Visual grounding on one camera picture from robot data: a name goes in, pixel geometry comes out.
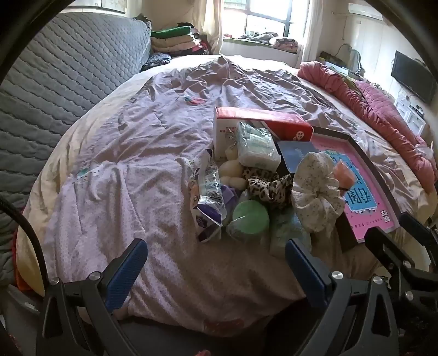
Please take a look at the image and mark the leopard print scrunchie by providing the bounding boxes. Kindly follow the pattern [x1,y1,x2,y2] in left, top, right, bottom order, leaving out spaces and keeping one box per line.
[242,166,294,211]

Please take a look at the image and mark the white green tissue pack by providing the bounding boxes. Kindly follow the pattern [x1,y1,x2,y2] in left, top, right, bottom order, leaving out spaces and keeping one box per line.
[236,121,282,171]

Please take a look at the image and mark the purple and white plastic packet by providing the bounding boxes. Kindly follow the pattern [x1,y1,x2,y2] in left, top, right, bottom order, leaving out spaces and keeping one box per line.
[186,151,228,243]

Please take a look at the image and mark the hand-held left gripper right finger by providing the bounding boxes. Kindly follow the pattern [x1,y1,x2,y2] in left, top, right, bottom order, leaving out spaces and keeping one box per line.
[285,239,401,356]

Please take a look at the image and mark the light green tissue pack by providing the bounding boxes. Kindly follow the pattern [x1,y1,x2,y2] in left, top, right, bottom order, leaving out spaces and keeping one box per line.
[269,209,312,259]

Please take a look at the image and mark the white plastic bag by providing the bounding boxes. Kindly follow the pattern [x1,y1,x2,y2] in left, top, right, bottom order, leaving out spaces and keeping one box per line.
[416,140,438,158]

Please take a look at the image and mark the grey electric fan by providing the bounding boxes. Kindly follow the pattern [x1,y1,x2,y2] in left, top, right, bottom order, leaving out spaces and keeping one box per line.
[344,43,363,74]

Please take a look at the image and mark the red and white box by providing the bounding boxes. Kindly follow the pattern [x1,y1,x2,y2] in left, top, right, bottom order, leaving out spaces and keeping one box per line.
[213,107,314,161]

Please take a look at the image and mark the olive green cloth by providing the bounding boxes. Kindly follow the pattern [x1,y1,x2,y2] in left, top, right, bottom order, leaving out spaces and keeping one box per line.
[342,75,363,96]

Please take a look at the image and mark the stack of folded blankets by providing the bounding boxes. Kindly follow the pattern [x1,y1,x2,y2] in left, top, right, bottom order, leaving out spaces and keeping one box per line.
[151,22,211,57]

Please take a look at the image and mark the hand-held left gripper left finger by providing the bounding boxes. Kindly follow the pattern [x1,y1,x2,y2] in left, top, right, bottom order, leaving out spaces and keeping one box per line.
[41,239,149,356]

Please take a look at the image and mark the cream curtain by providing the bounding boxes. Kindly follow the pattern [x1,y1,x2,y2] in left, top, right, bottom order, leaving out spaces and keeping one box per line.
[202,0,226,55]
[301,0,320,67]

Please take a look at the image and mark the white air conditioner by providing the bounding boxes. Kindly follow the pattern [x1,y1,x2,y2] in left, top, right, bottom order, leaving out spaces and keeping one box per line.
[348,2,384,19]

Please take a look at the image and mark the window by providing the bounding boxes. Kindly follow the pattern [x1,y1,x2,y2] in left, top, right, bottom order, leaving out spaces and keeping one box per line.
[222,0,310,38]

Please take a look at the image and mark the cream mattress sheet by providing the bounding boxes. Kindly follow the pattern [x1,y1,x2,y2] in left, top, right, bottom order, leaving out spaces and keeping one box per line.
[15,55,438,298]

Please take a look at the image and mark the black television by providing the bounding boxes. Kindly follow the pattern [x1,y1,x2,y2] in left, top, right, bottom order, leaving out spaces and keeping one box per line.
[391,51,437,104]

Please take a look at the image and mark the red cloth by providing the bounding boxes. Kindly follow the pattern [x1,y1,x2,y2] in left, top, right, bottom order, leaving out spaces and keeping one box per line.
[14,236,30,291]

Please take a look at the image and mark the white floral scrunchie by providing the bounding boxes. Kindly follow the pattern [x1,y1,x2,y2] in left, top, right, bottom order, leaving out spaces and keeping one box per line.
[291,152,346,233]

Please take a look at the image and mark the dark blue box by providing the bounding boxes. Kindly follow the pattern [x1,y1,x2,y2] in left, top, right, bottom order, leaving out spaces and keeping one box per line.
[275,139,322,173]

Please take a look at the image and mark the cluttered side table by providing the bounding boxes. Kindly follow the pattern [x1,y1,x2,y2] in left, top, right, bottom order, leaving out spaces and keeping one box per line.
[320,51,368,83]

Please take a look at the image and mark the black cable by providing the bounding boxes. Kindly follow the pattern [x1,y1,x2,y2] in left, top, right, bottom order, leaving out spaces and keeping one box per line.
[0,195,50,285]

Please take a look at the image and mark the dark patterned pillow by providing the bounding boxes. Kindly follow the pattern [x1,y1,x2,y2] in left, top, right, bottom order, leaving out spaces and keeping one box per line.
[142,51,172,71]

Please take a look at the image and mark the white plush toy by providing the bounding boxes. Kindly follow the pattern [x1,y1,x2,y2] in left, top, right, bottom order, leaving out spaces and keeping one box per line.
[217,151,245,179]

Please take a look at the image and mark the grey quilted headboard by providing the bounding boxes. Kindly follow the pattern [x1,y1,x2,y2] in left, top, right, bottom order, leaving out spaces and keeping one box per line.
[0,12,153,288]

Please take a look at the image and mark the dark shallow cardboard box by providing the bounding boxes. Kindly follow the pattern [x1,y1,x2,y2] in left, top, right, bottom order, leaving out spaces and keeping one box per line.
[310,126,404,254]

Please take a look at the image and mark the green round puff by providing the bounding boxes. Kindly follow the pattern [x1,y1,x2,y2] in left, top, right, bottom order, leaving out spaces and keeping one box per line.
[226,200,271,245]

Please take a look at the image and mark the peach soft hair clip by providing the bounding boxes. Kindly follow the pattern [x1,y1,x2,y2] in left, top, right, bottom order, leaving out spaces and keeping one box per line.
[328,161,355,192]

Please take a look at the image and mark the white drawer cabinet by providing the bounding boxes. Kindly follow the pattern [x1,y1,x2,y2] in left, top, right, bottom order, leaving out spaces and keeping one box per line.
[395,92,428,136]

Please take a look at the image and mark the pink quilt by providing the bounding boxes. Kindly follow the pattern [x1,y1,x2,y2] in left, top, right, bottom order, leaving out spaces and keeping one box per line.
[298,61,438,192]

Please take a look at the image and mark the clothes on window sill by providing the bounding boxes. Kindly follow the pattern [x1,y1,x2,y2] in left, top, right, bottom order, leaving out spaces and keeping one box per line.
[224,31,298,52]

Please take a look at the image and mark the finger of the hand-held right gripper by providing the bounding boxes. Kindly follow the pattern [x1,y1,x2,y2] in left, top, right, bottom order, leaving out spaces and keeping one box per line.
[399,212,438,247]
[364,227,438,302]

